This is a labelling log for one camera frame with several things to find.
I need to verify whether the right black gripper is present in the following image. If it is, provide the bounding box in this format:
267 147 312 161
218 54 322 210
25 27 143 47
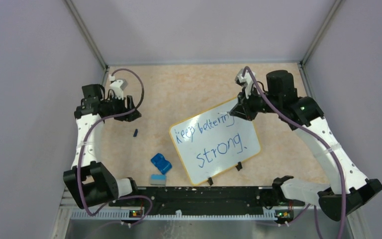
230 84 281 121

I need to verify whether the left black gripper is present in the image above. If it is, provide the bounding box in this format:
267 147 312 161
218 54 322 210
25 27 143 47
105 92 142 122

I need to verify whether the yellow framed whiteboard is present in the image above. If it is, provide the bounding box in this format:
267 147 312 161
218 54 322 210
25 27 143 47
169 98 262 186

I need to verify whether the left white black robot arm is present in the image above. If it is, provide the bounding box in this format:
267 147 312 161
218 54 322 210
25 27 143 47
63 80 141 209

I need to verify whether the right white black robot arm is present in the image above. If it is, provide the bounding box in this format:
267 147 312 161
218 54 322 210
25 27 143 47
229 67 382 222

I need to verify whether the grey blue toy brick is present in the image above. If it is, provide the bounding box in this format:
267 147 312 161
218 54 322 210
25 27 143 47
149 174 167 186

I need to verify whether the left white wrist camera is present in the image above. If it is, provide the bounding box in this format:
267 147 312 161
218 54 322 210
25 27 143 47
108 76 128 100

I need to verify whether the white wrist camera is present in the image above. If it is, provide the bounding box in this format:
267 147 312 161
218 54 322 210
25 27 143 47
108 76 128 100
235 68 254 99

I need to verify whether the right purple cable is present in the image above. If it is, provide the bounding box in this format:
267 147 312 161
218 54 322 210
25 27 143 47
242 66 347 239

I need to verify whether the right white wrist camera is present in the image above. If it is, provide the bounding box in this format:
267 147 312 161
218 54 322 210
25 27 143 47
235 68 254 99

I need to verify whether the whiteboard wire stand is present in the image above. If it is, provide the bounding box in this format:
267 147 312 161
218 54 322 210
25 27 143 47
207 161 243 186

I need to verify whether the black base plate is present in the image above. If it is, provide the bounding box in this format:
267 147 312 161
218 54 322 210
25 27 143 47
109 186 305 216

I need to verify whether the white slotted cable duct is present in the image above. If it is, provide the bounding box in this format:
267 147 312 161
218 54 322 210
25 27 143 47
71 209 278 221

